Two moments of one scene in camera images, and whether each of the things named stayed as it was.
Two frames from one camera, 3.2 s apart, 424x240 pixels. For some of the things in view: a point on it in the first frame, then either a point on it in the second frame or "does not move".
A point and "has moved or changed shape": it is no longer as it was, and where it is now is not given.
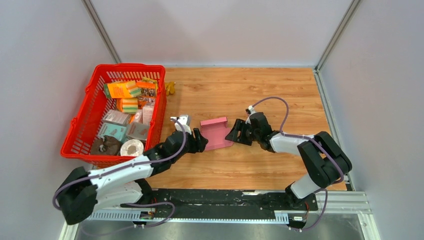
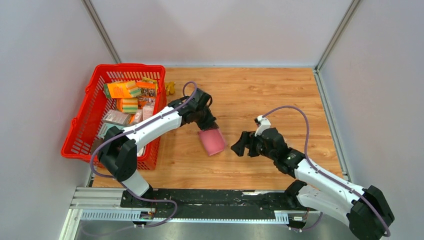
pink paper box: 215,131 has moved or changed shape
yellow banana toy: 170,87 does not move
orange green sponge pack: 122,90 does not move
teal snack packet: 118,131 does not move
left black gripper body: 190,147 → 205,119
